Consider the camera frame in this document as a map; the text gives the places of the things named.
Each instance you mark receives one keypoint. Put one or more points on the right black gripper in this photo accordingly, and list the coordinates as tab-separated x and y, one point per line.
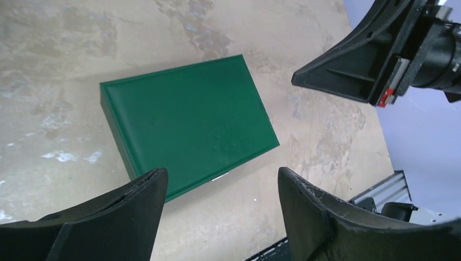
420	52

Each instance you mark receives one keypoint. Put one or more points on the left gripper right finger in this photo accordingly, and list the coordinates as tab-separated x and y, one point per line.
320	226

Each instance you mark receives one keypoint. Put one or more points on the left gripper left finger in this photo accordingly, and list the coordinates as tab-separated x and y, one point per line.
119	225

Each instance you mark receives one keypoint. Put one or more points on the green jewelry box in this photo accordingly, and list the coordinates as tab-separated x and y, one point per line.
198	121

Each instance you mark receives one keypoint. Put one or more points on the aluminium rail frame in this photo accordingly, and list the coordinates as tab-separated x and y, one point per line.
391	198

